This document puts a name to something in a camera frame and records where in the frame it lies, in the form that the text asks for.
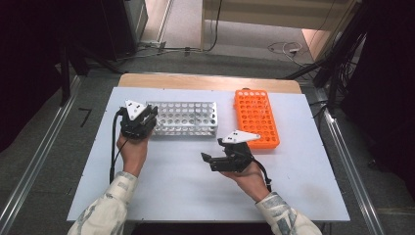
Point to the metal test tube rack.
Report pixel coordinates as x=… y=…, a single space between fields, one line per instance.
x=186 y=117

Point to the aluminium floor rail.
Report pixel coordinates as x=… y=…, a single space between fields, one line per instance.
x=36 y=163
x=355 y=189

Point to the person's left hand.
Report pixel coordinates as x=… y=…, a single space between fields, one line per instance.
x=134 y=153

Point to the white table board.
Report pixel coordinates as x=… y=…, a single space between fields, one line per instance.
x=182 y=192

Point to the dark cabinet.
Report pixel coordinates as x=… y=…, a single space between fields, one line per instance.
x=120 y=26

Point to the beige furniture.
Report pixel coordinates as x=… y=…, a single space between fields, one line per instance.
x=277 y=13

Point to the orange test tube rack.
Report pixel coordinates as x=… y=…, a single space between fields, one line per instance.
x=254 y=111

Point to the black metal stand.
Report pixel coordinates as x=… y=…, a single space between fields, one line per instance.
x=65 y=78

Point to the person's right hand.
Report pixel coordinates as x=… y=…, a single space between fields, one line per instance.
x=251 y=182

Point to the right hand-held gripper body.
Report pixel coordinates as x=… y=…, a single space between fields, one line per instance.
x=239 y=156

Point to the grey power strip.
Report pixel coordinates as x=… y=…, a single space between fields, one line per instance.
x=151 y=44

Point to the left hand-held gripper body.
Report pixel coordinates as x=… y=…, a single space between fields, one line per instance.
x=133 y=125

